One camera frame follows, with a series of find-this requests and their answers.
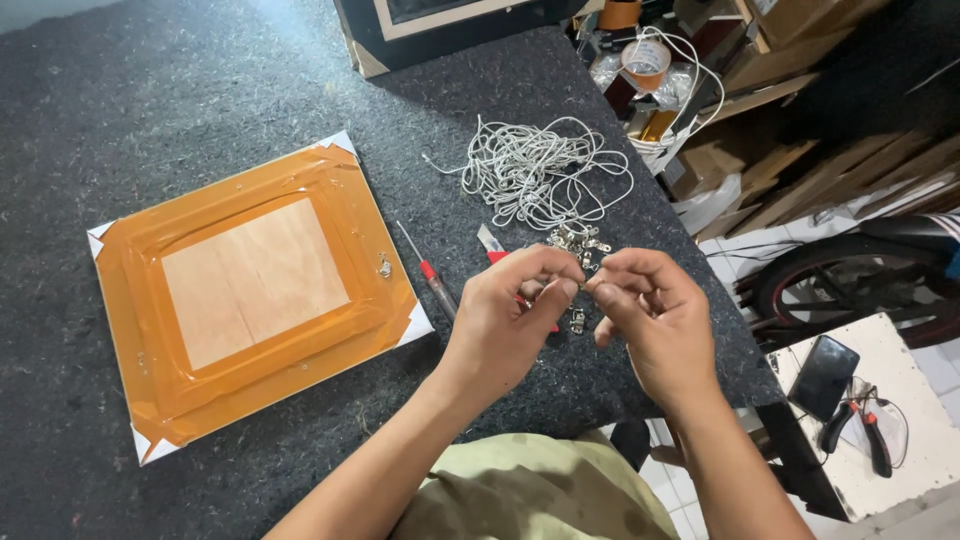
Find person's right hand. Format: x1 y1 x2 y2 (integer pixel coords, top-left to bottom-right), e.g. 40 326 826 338
586 248 723 414

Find person's left hand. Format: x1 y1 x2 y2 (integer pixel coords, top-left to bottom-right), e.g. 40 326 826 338
437 243 588 412

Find red utility knife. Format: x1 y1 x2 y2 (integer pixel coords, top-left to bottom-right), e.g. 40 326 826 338
477 223 561 335

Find pile of metal hanger hooks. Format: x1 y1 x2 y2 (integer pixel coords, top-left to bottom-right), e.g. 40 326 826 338
545 222 613 273

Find black phone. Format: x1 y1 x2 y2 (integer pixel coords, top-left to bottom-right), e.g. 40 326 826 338
786 334 862 424

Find person's olive shorts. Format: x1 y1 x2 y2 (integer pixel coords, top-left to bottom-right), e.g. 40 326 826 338
390 428 681 540

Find motorcycle wheel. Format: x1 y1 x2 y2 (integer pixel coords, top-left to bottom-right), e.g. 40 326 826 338
733 213 960 352

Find white bucket with gold strips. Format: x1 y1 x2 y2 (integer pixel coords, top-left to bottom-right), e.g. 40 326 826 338
624 108 697 178

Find white side table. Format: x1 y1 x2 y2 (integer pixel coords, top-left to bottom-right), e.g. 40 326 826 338
765 312 960 524

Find orange tape roll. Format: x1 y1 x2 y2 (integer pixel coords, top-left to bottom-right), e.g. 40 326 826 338
620 39 673 93

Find black framed picture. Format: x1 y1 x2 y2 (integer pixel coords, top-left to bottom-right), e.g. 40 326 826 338
333 0 590 80

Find brown tape roll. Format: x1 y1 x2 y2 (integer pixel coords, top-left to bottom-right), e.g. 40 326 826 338
597 0 645 32

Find red handled screwdriver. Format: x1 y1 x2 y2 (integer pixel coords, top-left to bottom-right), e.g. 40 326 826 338
395 219 461 326

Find tangled white cord bundle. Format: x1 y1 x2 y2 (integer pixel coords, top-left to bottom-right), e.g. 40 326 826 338
421 114 636 233

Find black red handled pliers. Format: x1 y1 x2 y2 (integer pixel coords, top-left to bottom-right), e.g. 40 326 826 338
819 397 894 480

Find orange taped picture frame back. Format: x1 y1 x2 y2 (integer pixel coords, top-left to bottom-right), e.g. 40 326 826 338
86 130 436 467

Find heap of wooden frame boards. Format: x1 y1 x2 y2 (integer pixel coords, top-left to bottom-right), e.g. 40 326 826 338
660 0 960 243

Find white cable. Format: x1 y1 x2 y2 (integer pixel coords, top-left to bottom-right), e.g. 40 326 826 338
636 26 726 147

